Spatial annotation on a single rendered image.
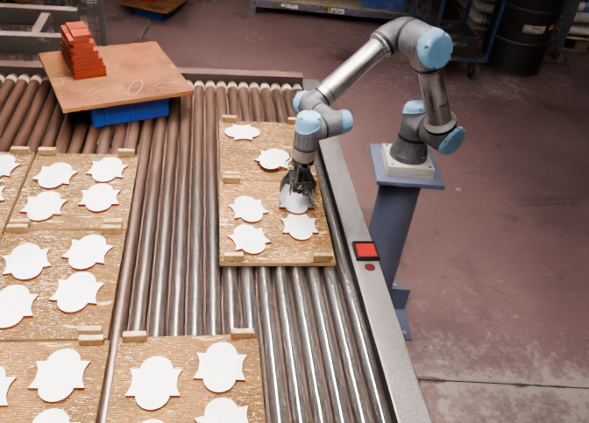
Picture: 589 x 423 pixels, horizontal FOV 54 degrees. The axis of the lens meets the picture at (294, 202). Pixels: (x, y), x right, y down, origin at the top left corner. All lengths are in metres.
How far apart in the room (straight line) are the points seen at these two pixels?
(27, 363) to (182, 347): 0.36
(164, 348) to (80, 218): 0.58
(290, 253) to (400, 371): 0.49
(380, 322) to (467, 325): 1.42
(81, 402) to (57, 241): 0.57
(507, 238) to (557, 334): 0.71
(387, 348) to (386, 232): 0.98
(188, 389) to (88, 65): 1.44
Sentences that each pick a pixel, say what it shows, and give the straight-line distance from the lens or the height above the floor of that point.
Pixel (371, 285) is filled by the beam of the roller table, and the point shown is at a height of 0.92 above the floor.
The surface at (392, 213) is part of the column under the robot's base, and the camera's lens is 2.45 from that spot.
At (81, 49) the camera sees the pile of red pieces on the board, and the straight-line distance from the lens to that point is 2.45.
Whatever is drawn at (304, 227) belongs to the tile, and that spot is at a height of 0.95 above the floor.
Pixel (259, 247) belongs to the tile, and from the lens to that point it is 1.78.
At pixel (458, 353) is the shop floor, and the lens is 2.92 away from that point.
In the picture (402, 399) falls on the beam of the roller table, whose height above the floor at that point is 0.92.
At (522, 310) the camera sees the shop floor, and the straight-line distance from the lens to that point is 3.26.
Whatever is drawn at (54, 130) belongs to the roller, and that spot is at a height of 0.92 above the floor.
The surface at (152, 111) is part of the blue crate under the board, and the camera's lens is 2.42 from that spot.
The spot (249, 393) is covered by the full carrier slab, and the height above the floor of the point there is 0.94.
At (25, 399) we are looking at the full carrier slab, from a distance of 1.51.
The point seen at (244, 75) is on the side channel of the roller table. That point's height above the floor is 0.95.
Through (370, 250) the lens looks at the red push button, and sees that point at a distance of 1.85.
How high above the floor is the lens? 2.14
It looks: 38 degrees down
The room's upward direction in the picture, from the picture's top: 7 degrees clockwise
